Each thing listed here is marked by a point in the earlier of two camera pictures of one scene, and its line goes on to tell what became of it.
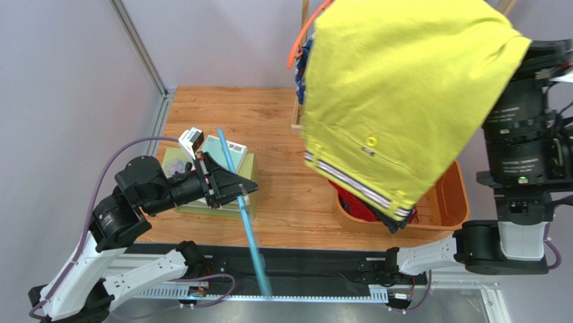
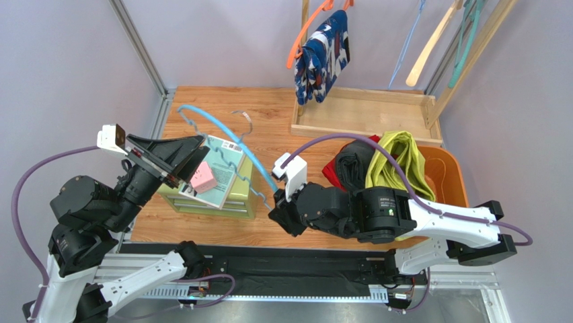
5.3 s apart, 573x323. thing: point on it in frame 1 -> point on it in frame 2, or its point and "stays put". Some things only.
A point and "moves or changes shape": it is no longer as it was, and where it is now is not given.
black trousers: x=393 y=225 moves or changes shape
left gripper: x=224 y=186 -> x=176 y=153
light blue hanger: x=255 y=252 -> x=274 y=188
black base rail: x=298 y=271 stays put
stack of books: x=234 y=208 stays put
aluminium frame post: x=168 y=95 stays put
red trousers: x=356 y=206 moves or changes shape
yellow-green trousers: x=394 y=88 moves or changes shape
